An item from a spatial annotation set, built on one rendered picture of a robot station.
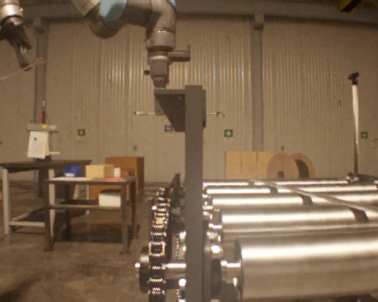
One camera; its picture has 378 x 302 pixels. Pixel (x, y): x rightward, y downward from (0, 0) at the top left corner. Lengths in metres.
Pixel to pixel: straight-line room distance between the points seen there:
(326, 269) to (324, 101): 11.77
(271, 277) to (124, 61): 11.37
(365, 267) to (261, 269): 0.18
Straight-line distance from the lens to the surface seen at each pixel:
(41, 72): 12.38
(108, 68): 11.80
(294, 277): 0.56
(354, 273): 0.60
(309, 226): 0.87
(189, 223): 0.48
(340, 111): 12.50
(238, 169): 8.50
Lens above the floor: 1.06
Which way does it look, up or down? level
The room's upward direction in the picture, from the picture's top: straight up
